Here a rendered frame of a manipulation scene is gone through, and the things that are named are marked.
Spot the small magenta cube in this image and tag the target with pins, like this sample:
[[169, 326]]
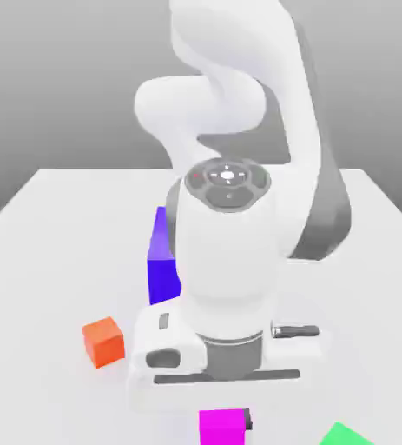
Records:
[[221, 429]]

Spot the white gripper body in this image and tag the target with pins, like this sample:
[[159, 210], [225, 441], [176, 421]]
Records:
[[186, 396]]

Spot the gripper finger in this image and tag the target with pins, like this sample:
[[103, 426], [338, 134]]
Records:
[[248, 421]]

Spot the small orange cube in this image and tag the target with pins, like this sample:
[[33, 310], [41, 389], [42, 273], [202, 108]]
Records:
[[103, 342]]

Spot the small green cube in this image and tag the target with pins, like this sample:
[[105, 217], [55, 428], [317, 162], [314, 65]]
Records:
[[343, 436]]

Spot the large blue box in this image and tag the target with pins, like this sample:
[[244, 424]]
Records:
[[160, 278]]

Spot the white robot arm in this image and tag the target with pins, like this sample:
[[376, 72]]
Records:
[[228, 264]]

